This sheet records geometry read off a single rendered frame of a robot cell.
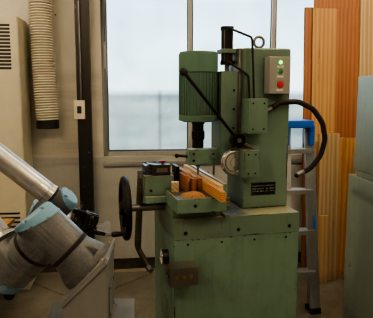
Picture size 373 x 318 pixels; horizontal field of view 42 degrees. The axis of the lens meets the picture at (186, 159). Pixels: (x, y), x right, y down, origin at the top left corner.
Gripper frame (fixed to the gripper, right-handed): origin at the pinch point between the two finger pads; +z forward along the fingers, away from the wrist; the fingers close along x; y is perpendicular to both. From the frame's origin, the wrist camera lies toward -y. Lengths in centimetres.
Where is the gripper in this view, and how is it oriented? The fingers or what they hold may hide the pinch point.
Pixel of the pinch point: (112, 235)
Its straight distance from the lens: 223.1
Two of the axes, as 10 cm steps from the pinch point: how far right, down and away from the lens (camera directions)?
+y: 3.3, -9.4, -0.5
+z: 9.1, 3.0, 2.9
